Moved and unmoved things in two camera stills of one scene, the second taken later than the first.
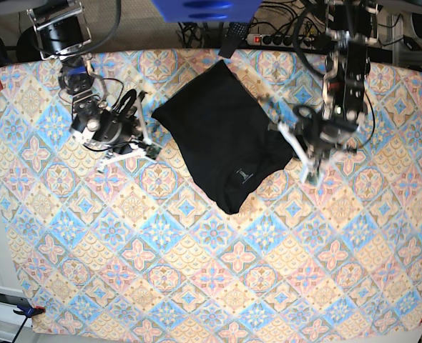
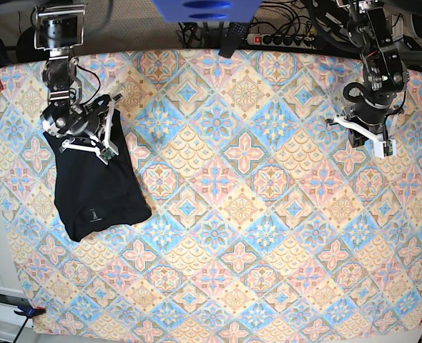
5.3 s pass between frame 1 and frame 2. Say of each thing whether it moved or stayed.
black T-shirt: moved
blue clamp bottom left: stayed
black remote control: stayed
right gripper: moved
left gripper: moved
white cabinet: stayed
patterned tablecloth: stayed
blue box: stayed
